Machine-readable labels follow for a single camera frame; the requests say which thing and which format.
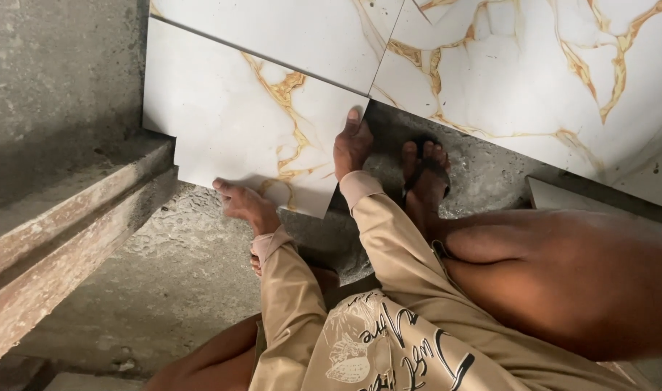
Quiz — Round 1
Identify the person's leg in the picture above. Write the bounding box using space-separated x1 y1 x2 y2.
143 312 262 391
433 209 662 363

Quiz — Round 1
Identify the white tile offcut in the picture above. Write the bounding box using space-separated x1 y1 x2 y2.
527 176 662 248

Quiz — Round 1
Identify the beige printed shirt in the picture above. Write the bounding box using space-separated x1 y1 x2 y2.
248 288 644 391

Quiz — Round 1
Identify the cut white marble floor tile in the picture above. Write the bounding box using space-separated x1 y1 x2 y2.
142 17 370 219

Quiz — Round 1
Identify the person's left leg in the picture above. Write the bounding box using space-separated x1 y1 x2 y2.
143 312 262 391

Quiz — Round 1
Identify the large white gold-veined floor tile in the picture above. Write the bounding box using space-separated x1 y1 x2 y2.
370 0 662 214

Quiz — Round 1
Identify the person's left hand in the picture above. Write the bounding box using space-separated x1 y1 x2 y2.
212 178 282 236

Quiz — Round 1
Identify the weathered wooden door frame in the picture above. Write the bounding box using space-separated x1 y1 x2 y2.
0 138 180 371

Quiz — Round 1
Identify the person's right foot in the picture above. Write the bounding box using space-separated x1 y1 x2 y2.
401 140 452 242

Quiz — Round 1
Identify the person's right hand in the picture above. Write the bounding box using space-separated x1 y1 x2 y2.
333 107 374 182

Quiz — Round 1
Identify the black flip-flop sandal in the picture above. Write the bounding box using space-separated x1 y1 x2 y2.
402 135 452 201

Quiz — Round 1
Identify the person's right leg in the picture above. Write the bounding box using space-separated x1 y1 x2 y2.
433 209 662 363

